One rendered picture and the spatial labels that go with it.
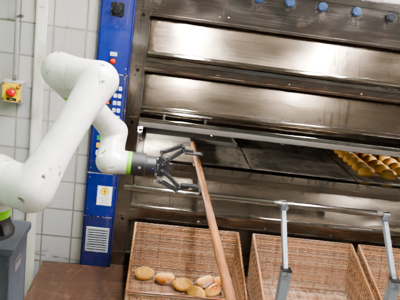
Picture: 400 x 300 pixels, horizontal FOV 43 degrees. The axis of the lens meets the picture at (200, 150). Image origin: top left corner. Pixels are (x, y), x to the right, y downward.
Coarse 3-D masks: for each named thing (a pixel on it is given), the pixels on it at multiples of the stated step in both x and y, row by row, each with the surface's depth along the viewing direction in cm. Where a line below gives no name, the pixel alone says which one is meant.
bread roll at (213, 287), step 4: (212, 284) 254; (216, 284) 255; (208, 288) 252; (212, 288) 252; (216, 288) 253; (220, 288) 256; (208, 292) 251; (212, 292) 251; (216, 292) 252; (208, 296) 251; (212, 296) 252
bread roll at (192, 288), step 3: (189, 288) 248; (192, 288) 248; (195, 288) 248; (198, 288) 247; (201, 288) 248; (189, 291) 248; (192, 291) 247; (195, 291) 247; (198, 291) 246; (201, 291) 246; (204, 291) 247; (189, 294) 247; (192, 294) 247; (195, 294) 246; (198, 294) 246; (201, 294) 245; (204, 294) 246
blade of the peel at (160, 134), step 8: (152, 128) 325; (152, 136) 301; (160, 136) 302; (168, 136) 302; (176, 136) 303; (184, 136) 315; (192, 136) 318; (200, 136) 321; (208, 136) 324; (216, 136) 326; (208, 144) 305; (216, 144) 306; (224, 144) 306; (232, 144) 307
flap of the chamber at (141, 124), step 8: (160, 128) 238; (168, 128) 239; (176, 128) 239; (184, 128) 239; (192, 128) 240; (224, 136) 241; (232, 136) 242; (240, 136) 242; (248, 136) 242; (256, 136) 242; (264, 136) 243; (296, 144) 244; (304, 144) 245; (312, 144) 245; (320, 144) 245; (328, 144) 246; (360, 152) 247; (368, 152) 248; (376, 152) 248; (384, 152) 248; (392, 152) 249
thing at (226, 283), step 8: (192, 144) 290; (200, 168) 247; (200, 176) 237; (200, 184) 228; (208, 200) 208; (208, 208) 200; (208, 216) 193; (208, 224) 188; (216, 224) 187; (216, 232) 179; (216, 240) 173; (216, 248) 168; (216, 256) 164; (224, 256) 164; (224, 264) 158; (224, 272) 153; (224, 280) 149; (224, 288) 145; (232, 288) 145; (224, 296) 142; (232, 296) 140
